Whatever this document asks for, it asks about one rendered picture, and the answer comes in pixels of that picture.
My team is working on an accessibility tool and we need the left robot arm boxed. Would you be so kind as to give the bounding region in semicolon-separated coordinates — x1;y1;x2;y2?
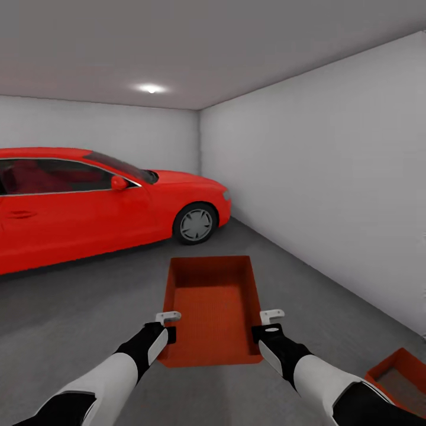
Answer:
12;311;181;426

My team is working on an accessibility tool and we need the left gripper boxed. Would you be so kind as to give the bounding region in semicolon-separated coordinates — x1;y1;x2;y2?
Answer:
166;327;176;344

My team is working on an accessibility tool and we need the storage box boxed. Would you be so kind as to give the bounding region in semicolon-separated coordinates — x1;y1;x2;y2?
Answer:
156;256;263;367
365;347;426;412

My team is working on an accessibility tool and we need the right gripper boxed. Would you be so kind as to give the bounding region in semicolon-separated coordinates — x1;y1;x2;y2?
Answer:
251;323;283;344

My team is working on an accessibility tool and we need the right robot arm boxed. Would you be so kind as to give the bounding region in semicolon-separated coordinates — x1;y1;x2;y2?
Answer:
251;309;426;426

